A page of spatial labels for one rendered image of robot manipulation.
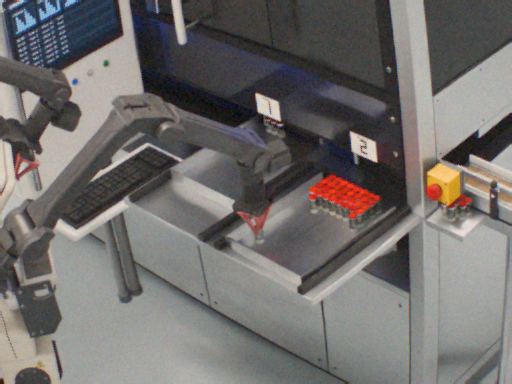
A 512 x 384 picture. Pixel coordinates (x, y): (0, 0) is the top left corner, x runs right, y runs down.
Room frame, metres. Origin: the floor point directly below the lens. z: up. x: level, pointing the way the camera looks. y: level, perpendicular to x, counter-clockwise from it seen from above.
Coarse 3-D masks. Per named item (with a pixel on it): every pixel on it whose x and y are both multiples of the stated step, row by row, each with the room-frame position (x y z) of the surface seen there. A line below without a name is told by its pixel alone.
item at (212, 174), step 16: (256, 128) 2.84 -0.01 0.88; (288, 144) 2.73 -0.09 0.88; (304, 144) 2.72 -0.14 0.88; (192, 160) 2.69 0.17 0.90; (208, 160) 2.71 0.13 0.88; (224, 160) 2.69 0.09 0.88; (304, 160) 2.60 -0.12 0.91; (176, 176) 2.63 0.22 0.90; (192, 176) 2.64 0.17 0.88; (208, 176) 2.63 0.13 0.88; (224, 176) 2.62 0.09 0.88; (272, 176) 2.58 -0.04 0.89; (208, 192) 2.53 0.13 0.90; (224, 192) 2.54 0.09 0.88; (240, 192) 2.53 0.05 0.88
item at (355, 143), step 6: (354, 138) 2.47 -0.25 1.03; (360, 138) 2.45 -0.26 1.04; (354, 144) 2.47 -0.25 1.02; (360, 144) 2.46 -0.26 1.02; (372, 144) 2.42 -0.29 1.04; (354, 150) 2.47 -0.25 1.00; (366, 150) 2.44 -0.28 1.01; (372, 150) 2.43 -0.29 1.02; (366, 156) 2.44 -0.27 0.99; (372, 156) 2.43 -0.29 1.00
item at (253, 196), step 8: (240, 184) 2.30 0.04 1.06; (248, 184) 2.28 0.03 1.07; (256, 184) 2.28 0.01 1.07; (248, 192) 2.28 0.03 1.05; (256, 192) 2.28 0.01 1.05; (264, 192) 2.30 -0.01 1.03; (272, 192) 2.32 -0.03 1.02; (240, 200) 2.30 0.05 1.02; (248, 200) 2.28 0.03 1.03; (256, 200) 2.28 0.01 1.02; (264, 200) 2.29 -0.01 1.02; (232, 208) 2.28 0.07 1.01; (240, 208) 2.27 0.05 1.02; (248, 208) 2.26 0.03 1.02; (256, 208) 2.26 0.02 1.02
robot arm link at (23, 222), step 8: (16, 216) 1.97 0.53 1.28; (24, 216) 1.98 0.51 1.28; (8, 224) 1.97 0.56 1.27; (16, 224) 1.96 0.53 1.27; (24, 224) 1.95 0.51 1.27; (32, 224) 1.96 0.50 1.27; (0, 232) 1.96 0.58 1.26; (8, 232) 1.95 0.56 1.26; (16, 232) 1.94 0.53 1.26; (24, 232) 1.94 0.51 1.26; (0, 240) 1.94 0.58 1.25; (8, 240) 1.93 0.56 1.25; (16, 240) 1.93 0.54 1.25; (8, 248) 1.92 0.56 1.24
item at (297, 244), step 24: (288, 216) 2.40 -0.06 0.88; (312, 216) 2.38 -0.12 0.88; (384, 216) 2.30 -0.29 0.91; (240, 240) 2.33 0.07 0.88; (264, 240) 2.31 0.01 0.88; (288, 240) 2.30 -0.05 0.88; (312, 240) 2.28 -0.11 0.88; (336, 240) 2.27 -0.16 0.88; (264, 264) 2.20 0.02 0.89; (288, 264) 2.20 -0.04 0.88; (312, 264) 2.19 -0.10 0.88
